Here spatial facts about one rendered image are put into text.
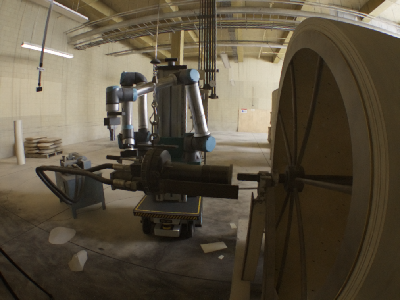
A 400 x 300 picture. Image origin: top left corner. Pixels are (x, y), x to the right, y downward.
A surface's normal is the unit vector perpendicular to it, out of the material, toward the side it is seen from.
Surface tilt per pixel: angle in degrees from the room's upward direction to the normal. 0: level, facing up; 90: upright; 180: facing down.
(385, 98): 62
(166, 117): 90
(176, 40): 90
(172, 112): 90
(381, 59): 54
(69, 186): 90
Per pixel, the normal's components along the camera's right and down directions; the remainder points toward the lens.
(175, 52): -0.21, 0.15
